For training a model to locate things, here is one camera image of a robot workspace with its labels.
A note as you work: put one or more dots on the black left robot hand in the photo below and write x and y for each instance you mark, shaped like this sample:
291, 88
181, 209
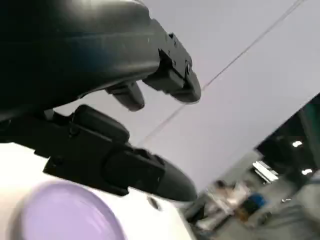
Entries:
75, 50

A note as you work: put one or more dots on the grey partition panel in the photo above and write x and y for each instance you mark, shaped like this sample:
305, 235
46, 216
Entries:
250, 112
212, 37

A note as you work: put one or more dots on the lilac plate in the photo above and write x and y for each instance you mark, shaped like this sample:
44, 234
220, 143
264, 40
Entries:
62, 217

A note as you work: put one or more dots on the blue box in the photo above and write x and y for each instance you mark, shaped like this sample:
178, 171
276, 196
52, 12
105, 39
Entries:
256, 201

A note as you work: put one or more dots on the ceiling light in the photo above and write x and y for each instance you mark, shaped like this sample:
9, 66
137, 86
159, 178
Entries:
297, 144
307, 172

